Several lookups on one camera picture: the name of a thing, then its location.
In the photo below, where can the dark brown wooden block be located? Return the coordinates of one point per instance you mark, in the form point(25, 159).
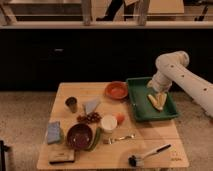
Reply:
point(61, 156)

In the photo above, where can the yellow banana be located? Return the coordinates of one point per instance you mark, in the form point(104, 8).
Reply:
point(153, 101)

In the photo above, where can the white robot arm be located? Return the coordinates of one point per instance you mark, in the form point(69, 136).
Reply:
point(172, 67)

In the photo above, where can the dark red bowl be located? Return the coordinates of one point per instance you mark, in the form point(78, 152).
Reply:
point(79, 136)

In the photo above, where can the blue sponge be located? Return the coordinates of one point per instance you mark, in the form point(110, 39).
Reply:
point(54, 132)

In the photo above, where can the black white dish brush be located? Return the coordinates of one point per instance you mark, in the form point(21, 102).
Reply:
point(138, 160)

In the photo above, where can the dark metal cup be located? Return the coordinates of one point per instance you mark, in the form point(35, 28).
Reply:
point(71, 103)

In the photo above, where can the green cucumber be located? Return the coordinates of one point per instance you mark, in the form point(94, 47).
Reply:
point(95, 140)

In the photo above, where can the red grapes bunch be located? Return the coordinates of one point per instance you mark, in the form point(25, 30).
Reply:
point(89, 118)

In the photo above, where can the silver fork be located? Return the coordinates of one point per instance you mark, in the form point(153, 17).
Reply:
point(113, 140)

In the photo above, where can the wooden folding table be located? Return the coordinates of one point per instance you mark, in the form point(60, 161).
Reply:
point(114, 157)

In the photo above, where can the green plastic tray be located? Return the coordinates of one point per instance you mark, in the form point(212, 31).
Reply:
point(142, 108)

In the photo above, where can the light blue cloth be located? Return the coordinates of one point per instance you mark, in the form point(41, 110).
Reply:
point(91, 105)

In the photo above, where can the white cup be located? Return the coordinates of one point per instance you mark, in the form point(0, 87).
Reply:
point(108, 123)

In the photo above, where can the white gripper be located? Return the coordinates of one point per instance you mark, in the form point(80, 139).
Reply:
point(159, 89)

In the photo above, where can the orange bowl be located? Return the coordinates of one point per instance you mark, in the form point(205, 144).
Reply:
point(116, 90)

